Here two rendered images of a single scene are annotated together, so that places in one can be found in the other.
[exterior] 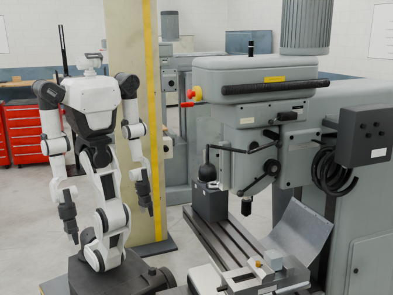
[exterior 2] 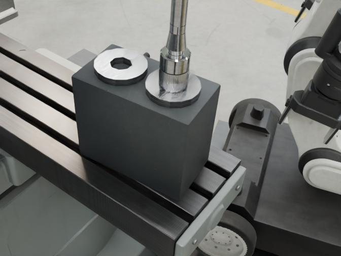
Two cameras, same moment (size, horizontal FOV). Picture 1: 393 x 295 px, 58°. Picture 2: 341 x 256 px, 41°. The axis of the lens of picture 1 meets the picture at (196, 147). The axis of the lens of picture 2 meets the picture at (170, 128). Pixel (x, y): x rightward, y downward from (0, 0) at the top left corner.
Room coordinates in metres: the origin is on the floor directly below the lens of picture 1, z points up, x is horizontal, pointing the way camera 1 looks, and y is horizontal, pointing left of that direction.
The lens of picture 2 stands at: (2.35, -0.39, 1.63)
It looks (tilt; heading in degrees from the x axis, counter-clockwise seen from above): 43 degrees down; 143
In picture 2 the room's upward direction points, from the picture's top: 5 degrees clockwise
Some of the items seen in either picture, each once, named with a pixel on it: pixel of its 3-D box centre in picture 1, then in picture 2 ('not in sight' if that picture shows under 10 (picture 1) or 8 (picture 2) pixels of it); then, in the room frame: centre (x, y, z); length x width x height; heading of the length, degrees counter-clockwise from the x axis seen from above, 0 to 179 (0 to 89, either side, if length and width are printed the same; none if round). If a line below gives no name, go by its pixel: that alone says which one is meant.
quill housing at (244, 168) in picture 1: (248, 157); not in sight; (1.45, -0.23, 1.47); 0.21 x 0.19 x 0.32; 21
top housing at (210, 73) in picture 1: (253, 76); not in sight; (1.46, -0.23, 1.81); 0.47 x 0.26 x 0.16; 111
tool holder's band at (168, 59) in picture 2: not in sight; (175, 54); (1.90, -0.05, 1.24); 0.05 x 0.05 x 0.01
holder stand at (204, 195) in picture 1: (209, 197); (145, 118); (1.85, -0.07, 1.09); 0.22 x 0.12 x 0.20; 27
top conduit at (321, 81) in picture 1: (277, 86); not in sight; (1.33, -0.30, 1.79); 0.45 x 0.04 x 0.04; 111
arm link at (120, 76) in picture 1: (127, 85); not in sight; (2.02, 0.39, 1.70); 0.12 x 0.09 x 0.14; 37
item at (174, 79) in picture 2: not in sight; (174, 70); (1.90, -0.05, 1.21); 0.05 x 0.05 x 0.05
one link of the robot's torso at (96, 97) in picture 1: (88, 102); not in sight; (1.91, 0.58, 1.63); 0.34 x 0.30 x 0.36; 127
